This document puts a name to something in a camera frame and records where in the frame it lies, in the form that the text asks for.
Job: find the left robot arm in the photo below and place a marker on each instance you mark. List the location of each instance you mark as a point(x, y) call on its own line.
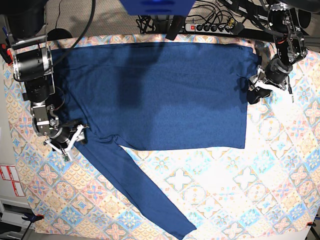
point(286, 19)

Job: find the red white labels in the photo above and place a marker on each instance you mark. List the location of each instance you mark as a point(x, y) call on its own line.
point(10, 184)

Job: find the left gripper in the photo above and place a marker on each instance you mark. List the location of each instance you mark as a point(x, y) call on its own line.
point(273, 78)

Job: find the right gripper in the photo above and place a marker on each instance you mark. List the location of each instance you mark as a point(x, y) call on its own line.
point(62, 138)

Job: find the blue box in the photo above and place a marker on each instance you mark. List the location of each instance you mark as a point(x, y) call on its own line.
point(158, 7)

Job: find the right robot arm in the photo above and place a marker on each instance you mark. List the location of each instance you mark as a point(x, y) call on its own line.
point(26, 49)

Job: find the red black clamp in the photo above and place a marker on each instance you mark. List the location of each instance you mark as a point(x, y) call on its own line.
point(6, 54)

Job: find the right corner clamp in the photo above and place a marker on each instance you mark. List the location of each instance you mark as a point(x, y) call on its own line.
point(313, 224)

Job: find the blue clamp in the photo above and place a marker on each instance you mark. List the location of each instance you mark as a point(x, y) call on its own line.
point(3, 32)

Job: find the white power strip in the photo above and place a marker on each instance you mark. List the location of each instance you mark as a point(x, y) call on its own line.
point(208, 28)

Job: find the black orange corner clamp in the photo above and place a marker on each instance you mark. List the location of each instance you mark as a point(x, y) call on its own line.
point(32, 218)

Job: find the patterned tablecloth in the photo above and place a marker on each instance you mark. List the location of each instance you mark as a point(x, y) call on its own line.
point(269, 187)

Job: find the blue long-sleeve shirt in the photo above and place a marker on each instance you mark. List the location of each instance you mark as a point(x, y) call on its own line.
point(155, 96)

